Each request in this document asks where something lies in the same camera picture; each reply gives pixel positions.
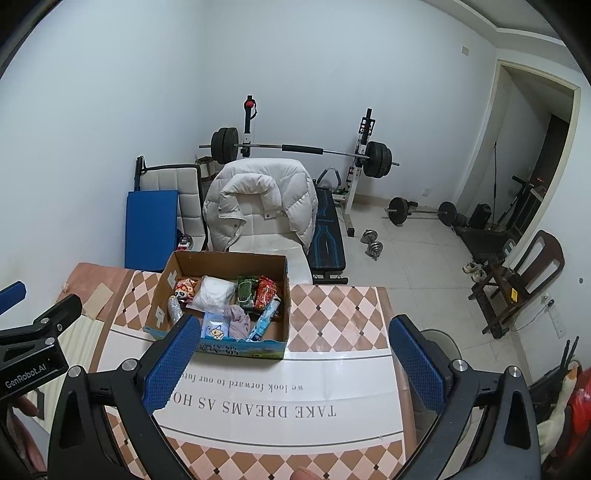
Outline red bag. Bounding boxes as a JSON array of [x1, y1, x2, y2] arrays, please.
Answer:
[[568, 369, 591, 462]]

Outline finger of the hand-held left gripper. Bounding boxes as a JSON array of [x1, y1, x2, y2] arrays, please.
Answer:
[[0, 281, 25, 315], [0, 294, 83, 349]]

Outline dark wooden chair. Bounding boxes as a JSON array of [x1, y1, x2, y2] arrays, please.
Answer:
[[468, 230, 565, 340]]

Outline grey round chair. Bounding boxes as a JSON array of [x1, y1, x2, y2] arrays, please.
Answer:
[[402, 329, 462, 416]]

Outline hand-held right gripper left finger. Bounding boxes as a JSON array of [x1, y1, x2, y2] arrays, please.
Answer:
[[48, 315, 202, 480]]

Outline black exercise machine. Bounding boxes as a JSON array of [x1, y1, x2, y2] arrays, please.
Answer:
[[496, 175, 536, 232]]

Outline cream ribbed mat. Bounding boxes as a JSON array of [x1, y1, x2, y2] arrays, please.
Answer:
[[51, 310, 107, 372]]

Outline tan cardboard piece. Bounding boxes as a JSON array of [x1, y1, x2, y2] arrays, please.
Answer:
[[83, 284, 114, 320]]

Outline pink cloth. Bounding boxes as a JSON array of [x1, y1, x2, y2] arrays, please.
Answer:
[[224, 305, 252, 340]]

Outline red white cartoon packet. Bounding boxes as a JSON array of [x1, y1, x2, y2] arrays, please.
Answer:
[[174, 277, 199, 303]]

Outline person's left hand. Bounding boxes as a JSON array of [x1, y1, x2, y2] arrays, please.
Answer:
[[0, 396, 49, 480]]

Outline white barbell rack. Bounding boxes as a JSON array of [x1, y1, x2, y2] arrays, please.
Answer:
[[240, 95, 375, 238]]

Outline long light blue packet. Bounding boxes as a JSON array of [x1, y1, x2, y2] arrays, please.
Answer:
[[246, 298, 282, 342]]

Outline blue folded exercise mat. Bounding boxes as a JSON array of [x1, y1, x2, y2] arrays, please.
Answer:
[[124, 190, 179, 268]]

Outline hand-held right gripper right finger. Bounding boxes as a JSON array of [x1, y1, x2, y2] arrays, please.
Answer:
[[389, 315, 541, 480]]

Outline short barbell with black plates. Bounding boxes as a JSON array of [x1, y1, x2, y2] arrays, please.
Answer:
[[385, 197, 458, 227]]

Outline black and blue weight bench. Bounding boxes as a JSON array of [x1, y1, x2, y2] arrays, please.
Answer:
[[307, 182, 349, 284]]

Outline white puffer jacket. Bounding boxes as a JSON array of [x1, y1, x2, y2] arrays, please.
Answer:
[[203, 158, 318, 254]]

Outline white cushioned panel black frame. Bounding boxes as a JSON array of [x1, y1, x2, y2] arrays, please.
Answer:
[[134, 157, 206, 250]]

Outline white padded chair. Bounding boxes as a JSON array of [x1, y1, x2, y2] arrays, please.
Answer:
[[207, 228, 315, 286]]

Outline red snack packet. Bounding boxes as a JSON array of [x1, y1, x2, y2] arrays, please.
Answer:
[[253, 275, 281, 312]]

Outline dark green snack packet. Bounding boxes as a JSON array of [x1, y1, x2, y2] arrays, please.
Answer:
[[236, 275, 258, 311]]

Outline black speaker box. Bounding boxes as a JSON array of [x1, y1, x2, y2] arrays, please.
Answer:
[[468, 203, 492, 229]]

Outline white plastic packet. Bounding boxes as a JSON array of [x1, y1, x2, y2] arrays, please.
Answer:
[[190, 275, 236, 311]]

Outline white door frame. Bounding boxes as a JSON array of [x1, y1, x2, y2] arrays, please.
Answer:
[[462, 59, 581, 259]]

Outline black router antennas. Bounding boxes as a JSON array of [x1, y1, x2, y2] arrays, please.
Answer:
[[556, 337, 580, 370]]

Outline white goose plush toy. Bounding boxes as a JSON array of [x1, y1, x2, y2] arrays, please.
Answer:
[[536, 362, 580, 462]]

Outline light purple tissue packet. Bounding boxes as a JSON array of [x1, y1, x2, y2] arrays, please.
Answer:
[[199, 311, 230, 341]]

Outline grey handlebar exerciser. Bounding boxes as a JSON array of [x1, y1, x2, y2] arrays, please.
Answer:
[[316, 167, 345, 190]]

